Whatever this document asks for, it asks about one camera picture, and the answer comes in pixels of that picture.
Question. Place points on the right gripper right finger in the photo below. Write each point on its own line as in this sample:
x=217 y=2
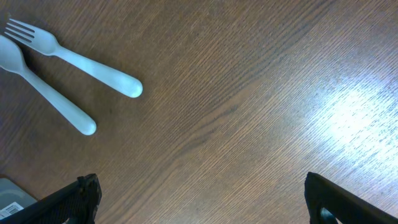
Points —
x=329 y=203

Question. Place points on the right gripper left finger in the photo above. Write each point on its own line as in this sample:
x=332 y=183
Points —
x=76 y=203

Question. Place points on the clear plastic container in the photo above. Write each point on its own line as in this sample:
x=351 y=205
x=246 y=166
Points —
x=13 y=198

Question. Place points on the white plastic spoon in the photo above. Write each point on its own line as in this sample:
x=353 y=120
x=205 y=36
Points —
x=12 y=60

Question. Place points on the white plastic fork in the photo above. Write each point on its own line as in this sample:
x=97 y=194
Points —
x=47 y=44

